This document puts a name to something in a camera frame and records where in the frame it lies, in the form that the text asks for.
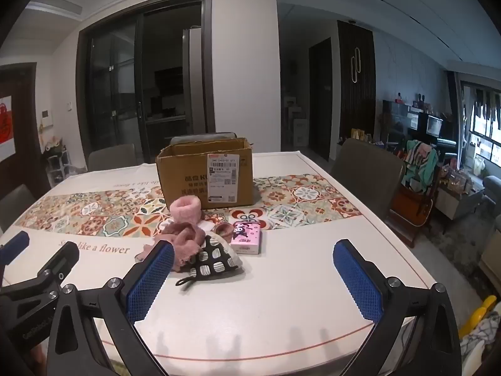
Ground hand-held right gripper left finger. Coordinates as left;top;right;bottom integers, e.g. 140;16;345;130
46;240;175;376

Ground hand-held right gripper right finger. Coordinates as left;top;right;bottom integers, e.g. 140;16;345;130
333;239;462;376

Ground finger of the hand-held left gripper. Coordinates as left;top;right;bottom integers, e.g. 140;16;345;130
0;231;31;267
0;242;80;306

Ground pink knitted scarf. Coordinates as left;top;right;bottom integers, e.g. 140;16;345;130
135;221;206;273

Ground black and white patterned cloth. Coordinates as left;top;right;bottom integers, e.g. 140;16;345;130
175;233;241;287

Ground pink tissue packet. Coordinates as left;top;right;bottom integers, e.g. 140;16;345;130
230;221;262;255

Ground brown cardboard box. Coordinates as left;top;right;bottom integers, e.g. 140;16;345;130
156;137;254;210

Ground grey dining chair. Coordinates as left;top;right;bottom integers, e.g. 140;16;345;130
331;138;405;220
88;144;137;173
171;132;237;147
0;184;36;236

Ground white sock with pink cuff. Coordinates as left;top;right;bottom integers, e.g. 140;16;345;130
169;197;214;232

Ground wooden chair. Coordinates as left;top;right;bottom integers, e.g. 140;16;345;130
387;164;443;247

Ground white shoe rack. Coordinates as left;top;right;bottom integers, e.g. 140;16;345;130
42;136;73;189

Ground dark wooden door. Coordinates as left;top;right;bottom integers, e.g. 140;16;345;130
0;63;51;200

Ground red and white door poster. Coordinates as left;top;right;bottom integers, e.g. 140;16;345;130
0;96;12;161

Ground white low cabinet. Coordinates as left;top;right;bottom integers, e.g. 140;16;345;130
436;176;484;220

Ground yellow plastic toy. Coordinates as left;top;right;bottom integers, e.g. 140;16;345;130
458;295;498;337

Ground clothes draped on chair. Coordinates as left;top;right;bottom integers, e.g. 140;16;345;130
403;140;439;189

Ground white hallway boxes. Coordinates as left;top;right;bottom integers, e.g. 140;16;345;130
287;102;310;147

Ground black piano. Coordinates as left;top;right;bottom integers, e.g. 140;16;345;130
417;112;458;153

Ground dark framed sliding glass door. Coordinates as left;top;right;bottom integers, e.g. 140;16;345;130
76;0;216;165

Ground dark hallway door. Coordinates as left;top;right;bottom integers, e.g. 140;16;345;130
308;37;333;161

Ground window with hanging laundry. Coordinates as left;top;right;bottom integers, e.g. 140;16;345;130
460;82;501;161

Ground silver refrigerator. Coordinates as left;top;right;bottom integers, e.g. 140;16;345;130
182;27;208;136

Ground dark slatted wall panel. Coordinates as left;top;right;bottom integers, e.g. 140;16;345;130
337;19;376;142

